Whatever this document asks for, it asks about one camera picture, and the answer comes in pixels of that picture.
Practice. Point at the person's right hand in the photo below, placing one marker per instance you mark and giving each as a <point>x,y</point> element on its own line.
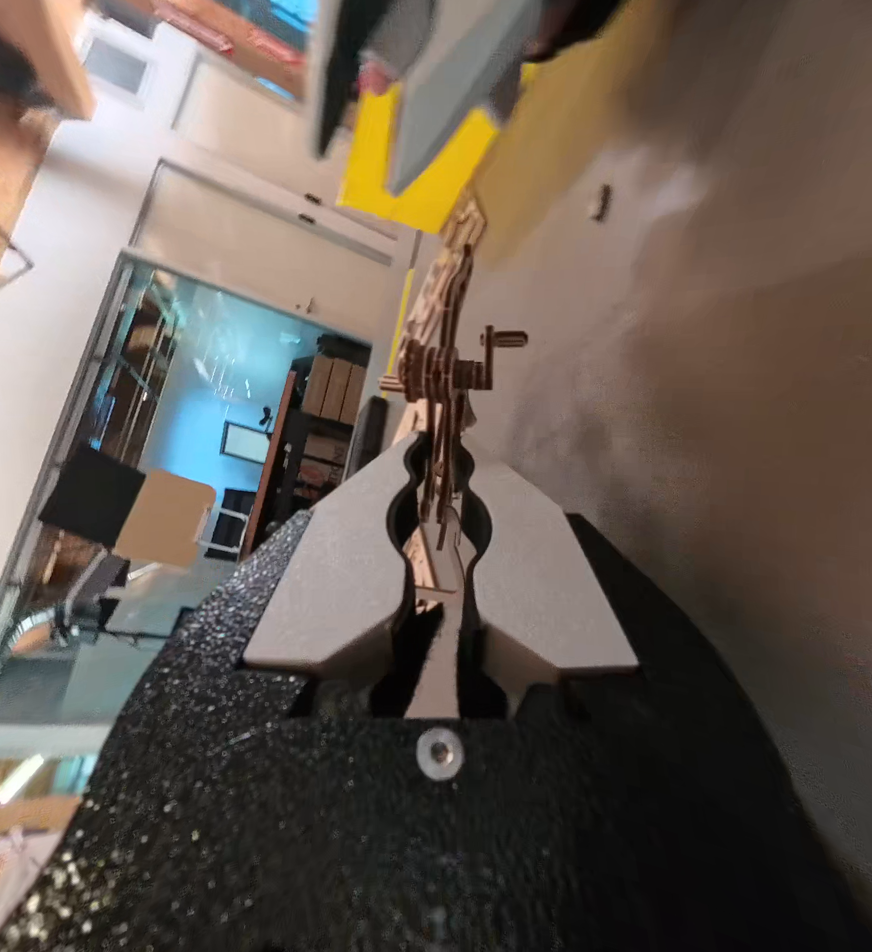
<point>378,78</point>

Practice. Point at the brown cardboard boxes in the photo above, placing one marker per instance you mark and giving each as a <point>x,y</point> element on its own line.
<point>331,394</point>

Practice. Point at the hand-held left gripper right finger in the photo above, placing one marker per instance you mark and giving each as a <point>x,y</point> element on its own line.
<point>547,595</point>

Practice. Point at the black panel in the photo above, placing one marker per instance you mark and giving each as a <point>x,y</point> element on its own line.
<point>94,494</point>

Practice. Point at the tan rounded board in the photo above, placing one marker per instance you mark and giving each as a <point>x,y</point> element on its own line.
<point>168,520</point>

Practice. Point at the yellow tape stripe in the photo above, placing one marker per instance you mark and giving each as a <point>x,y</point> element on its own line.
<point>406,312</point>

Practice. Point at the wooden support post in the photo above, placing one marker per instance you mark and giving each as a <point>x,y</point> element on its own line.
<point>272,41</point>

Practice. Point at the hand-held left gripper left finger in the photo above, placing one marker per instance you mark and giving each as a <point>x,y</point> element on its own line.
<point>331,587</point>

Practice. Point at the wooden model frame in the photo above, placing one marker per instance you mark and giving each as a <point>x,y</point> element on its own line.
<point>443,461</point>

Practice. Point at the emptied wooden parts sheet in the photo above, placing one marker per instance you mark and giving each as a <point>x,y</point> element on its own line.
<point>465,223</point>

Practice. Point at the wooden gear axle assembly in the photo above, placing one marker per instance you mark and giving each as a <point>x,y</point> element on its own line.
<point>443,368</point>

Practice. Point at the desk with brown edge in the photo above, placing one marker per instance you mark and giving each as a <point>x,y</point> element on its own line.
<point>268,461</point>

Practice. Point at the yellow plastic bin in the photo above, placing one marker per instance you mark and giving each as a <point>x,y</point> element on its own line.
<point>369,163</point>

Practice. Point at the beige door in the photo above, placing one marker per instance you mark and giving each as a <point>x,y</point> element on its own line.
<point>220,223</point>
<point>257,111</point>

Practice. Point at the silver air duct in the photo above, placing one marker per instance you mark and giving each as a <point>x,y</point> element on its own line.
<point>34,632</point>

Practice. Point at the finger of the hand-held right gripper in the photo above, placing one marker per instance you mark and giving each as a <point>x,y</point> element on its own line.
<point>335,74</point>
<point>450,97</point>

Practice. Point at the wall ventilation grille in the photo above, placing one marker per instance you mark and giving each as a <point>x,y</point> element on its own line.
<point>116,63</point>

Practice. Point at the small wooden pin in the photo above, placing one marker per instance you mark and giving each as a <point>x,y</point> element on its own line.
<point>601,202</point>

